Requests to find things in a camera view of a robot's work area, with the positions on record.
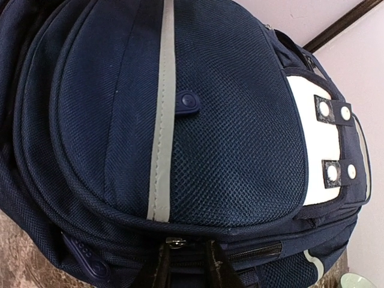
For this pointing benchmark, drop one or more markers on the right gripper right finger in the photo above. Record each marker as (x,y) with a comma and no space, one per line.
(218,270)

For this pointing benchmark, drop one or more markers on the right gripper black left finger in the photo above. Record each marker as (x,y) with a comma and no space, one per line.
(163,266)

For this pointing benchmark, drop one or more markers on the navy blue student backpack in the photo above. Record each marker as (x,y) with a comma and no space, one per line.
(128,124)

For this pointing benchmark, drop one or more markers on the upright celadon bowl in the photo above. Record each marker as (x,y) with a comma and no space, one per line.
(353,280)

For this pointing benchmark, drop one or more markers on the left black frame post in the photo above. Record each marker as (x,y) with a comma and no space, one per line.
(344,22)

